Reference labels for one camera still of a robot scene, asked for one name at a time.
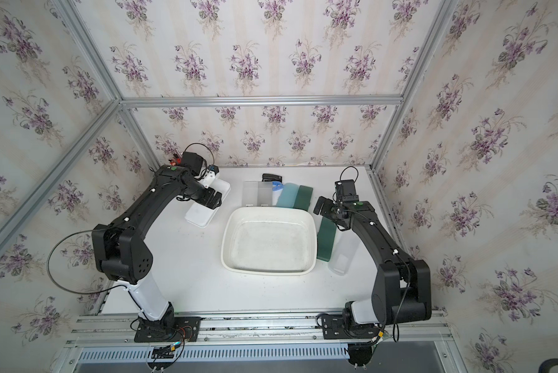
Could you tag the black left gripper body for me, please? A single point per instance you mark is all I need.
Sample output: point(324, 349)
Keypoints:
point(203, 196)

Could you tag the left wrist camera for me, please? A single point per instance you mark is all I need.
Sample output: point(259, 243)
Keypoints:
point(193, 162)

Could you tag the light blue pencil case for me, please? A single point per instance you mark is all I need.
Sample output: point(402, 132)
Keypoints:
point(288, 196)

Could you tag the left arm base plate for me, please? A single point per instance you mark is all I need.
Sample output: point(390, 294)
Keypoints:
point(167, 329)

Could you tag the aluminium front rail frame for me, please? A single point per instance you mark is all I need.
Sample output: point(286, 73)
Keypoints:
point(249, 341)

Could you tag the clear plastic box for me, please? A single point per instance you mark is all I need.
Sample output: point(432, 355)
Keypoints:
point(257, 194)

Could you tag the white storage basin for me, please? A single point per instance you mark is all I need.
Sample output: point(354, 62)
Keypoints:
point(269, 241)

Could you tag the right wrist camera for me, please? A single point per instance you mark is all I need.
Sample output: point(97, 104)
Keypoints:
point(345, 191)

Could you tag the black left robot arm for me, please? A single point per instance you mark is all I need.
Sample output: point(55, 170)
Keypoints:
point(121, 252)

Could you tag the blue tape roll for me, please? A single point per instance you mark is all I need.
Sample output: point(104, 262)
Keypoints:
point(277, 186)

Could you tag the frosted clear pencil case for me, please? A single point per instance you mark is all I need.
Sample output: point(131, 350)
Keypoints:
point(343, 253)

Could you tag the white pencil case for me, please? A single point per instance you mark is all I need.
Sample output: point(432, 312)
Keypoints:
point(201, 214)

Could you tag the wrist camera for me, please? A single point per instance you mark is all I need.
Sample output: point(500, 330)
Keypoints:
point(345, 191)
point(193, 162)

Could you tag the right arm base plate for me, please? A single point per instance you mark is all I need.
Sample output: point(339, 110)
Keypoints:
point(340, 327)

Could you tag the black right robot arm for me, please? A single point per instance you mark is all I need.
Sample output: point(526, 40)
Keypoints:
point(402, 288)

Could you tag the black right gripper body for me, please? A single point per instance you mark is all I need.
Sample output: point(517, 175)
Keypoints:
point(329, 208)

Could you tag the dark green pencil case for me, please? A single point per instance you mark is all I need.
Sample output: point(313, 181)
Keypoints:
point(325, 240)
point(303, 198)

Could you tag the black stapler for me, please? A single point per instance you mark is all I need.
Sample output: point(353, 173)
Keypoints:
point(269, 177)

